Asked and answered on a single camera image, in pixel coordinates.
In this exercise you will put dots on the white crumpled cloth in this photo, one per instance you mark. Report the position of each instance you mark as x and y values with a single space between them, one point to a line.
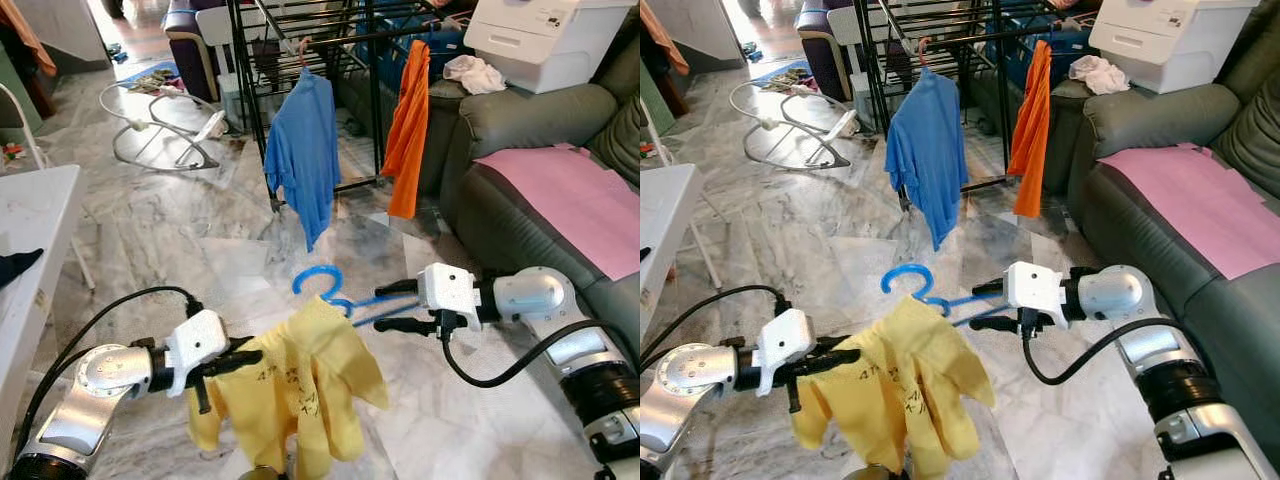
475 75
1100 75

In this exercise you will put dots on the white folding table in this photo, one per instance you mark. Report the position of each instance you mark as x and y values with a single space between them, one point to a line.
30 210
665 210

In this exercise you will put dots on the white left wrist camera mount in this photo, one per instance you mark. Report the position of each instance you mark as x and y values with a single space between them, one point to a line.
195 338
787 338

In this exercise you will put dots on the orange shirt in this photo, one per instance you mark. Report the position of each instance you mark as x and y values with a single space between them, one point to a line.
1030 140
408 140

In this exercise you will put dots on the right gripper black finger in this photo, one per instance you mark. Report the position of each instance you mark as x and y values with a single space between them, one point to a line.
995 325
398 289
990 289
400 326

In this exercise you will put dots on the blue plastic hanger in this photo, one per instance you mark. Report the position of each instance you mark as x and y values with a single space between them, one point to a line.
316 269
905 268

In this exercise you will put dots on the purple armchair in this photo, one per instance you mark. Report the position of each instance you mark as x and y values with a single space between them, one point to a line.
822 50
190 50

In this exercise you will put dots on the colourful play mat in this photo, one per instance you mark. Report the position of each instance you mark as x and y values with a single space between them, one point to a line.
780 78
150 78

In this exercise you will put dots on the dark green sofa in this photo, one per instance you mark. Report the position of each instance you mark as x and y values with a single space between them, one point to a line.
510 220
1140 240

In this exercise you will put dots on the pink hanger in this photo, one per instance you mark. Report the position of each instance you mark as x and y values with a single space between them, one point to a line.
926 45
305 45

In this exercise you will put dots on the black drying rack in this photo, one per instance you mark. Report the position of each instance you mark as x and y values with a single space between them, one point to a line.
1001 130
376 130

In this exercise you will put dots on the yellow shirt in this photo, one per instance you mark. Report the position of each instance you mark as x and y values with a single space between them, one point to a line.
900 390
300 390

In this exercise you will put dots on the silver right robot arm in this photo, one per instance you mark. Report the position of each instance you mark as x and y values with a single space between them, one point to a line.
1115 295
530 295

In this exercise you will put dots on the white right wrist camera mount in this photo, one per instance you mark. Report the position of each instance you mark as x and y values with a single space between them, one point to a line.
450 288
1037 287

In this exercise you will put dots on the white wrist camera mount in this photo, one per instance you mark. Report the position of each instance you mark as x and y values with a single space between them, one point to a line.
195 338
787 338
450 288
1037 287

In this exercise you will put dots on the blue fabric bag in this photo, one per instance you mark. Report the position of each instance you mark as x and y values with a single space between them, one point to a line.
1065 40
445 35

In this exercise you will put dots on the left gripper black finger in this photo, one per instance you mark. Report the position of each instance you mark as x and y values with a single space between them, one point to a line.
832 362
840 348
243 348
235 362

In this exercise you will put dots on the blue shirt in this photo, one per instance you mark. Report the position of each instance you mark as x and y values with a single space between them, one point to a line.
305 160
925 160

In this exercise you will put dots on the white baby bouncer frame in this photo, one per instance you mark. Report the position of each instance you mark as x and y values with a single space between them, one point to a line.
770 125
150 128

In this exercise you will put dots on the pink mat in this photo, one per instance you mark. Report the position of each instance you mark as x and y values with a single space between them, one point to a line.
570 200
1200 200

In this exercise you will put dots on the white labelled box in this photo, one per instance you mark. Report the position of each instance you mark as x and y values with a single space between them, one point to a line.
1170 40
545 40

